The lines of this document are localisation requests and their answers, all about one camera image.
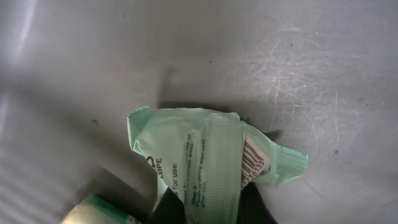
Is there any grey plastic mesh basket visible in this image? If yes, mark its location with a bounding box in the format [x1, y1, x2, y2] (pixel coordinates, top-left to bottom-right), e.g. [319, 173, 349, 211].
[1, 0, 397, 223]

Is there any mint green wipe packet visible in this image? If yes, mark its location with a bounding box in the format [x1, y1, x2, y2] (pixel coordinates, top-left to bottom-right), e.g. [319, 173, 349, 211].
[127, 107, 308, 223]

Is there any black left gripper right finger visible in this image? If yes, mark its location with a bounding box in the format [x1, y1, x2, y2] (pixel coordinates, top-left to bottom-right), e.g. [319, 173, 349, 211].
[236, 182, 277, 224]

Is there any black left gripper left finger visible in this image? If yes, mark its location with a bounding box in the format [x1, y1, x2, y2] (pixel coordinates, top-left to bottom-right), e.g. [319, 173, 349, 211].
[149, 188, 185, 224]

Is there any cream green packet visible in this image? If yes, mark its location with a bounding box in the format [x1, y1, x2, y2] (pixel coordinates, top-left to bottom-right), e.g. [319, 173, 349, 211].
[60, 194, 142, 224]

